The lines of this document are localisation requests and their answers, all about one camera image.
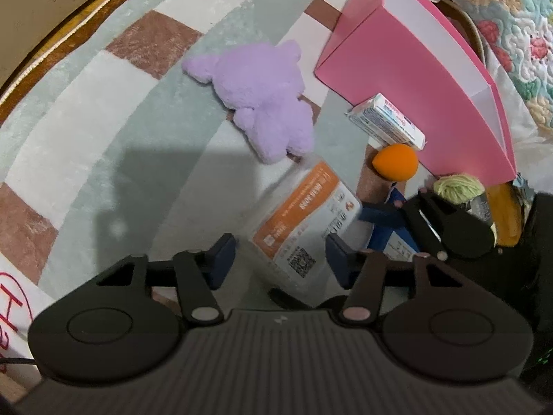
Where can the blue box with white label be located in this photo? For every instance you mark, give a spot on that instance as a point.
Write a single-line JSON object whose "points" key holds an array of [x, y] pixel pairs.
{"points": [[395, 237]]}

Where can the pink cardboard box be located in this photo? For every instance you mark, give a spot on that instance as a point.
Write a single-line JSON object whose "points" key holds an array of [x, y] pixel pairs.
{"points": [[389, 60]]}

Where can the white paper with red writing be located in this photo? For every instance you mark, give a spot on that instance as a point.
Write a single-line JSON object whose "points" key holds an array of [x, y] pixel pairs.
{"points": [[17, 302]]}

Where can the yellow flat packet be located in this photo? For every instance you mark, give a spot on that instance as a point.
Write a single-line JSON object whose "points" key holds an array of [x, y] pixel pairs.
{"points": [[505, 216]]}

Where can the white wet wipes pack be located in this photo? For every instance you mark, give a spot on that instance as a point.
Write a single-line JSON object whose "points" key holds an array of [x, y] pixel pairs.
{"points": [[384, 119]]}

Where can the checkered green and brown rug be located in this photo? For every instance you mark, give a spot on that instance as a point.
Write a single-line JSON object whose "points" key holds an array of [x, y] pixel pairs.
{"points": [[129, 138]]}

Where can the clear packet with orange label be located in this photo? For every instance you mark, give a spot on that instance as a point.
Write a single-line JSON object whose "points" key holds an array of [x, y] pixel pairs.
{"points": [[298, 212]]}

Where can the orange makeup sponge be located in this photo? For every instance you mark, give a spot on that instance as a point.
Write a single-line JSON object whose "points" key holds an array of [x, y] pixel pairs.
{"points": [[395, 162]]}

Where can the green yarn ball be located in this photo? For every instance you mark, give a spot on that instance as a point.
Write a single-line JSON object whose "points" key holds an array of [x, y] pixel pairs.
{"points": [[458, 186]]}

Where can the floral quilt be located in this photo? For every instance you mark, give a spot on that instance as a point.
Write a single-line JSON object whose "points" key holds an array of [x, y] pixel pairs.
{"points": [[514, 17]]}

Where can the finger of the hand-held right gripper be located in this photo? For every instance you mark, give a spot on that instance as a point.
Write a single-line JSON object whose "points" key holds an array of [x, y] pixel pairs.
{"points": [[468, 235], [384, 215]]}

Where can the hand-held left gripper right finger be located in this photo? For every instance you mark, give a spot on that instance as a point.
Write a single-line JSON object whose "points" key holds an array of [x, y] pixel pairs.
{"points": [[341, 263]]}

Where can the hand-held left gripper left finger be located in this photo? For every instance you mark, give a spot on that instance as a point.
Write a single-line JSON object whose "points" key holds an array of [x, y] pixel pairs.
{"points": [[222, 259]]}

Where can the brown round basket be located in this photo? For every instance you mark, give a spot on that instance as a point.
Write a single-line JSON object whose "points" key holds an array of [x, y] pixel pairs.
{"points": [[476, 30]]}

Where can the purple plush toy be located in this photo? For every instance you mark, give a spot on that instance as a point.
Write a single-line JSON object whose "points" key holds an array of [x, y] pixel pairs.
{"points": [[268, 99]]}

